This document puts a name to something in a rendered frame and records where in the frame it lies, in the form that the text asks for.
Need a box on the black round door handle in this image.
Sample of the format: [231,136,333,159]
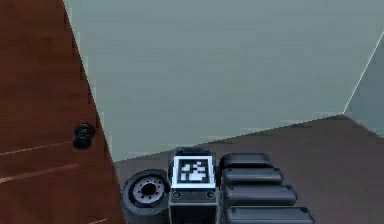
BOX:
[71,122,97,151]

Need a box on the brown wooden room door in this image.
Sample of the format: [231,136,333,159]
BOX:
[0,0,127,224]

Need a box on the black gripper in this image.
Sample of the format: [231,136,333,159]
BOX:
[120,168,172,224]

